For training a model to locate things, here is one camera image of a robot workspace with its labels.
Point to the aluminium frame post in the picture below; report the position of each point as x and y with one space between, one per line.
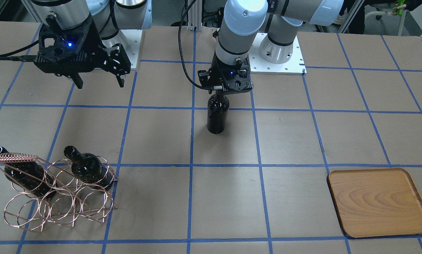
194 13

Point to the wooden tray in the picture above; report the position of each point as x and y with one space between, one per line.
376 202

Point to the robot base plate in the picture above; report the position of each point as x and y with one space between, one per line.
130 40
268 58

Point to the copper wire bottle basket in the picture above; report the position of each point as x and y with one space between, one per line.
67 199

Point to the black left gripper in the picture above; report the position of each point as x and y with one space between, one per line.
217 69

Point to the dark wine bottle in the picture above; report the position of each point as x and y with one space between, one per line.
89 169
31 176
217 109

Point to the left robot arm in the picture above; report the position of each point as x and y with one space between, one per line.
280 19

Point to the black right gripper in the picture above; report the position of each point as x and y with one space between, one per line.
99 45

